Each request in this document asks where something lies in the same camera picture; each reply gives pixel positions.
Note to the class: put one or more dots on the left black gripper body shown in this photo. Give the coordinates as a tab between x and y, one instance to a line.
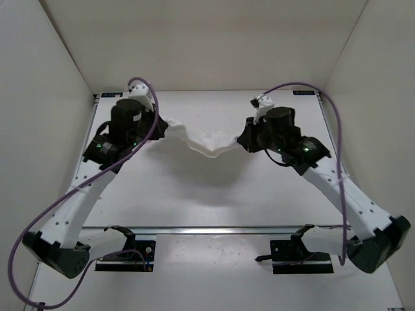
143	127

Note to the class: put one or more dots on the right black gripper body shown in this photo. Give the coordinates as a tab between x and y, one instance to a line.
264	141

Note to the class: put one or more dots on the white pleated skirt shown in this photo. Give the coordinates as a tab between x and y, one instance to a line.
211	143

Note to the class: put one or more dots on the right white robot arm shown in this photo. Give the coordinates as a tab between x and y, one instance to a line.
369	236

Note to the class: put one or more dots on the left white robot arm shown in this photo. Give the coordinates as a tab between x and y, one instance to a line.
58	244

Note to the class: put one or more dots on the left corner label sticker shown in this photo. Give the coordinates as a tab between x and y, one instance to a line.
111	94

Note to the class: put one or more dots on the corner label sticker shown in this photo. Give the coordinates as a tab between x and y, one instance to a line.
111	94
303	93

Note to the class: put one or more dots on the right corner label sticker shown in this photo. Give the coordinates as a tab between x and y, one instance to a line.
303	93

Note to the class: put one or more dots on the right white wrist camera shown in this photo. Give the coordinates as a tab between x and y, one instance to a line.
262	104

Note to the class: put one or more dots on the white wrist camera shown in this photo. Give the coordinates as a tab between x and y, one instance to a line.
262	104
141	93

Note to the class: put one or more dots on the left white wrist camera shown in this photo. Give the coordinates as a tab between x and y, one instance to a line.
141	93

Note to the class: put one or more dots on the aluminium front rail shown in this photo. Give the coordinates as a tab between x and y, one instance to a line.
215	230

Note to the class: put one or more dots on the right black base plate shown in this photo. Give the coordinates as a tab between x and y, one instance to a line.
288	259

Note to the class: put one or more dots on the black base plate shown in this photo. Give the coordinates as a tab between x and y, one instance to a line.
131	262
288	259

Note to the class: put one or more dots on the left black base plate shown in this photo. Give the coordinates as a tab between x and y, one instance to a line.
131	262

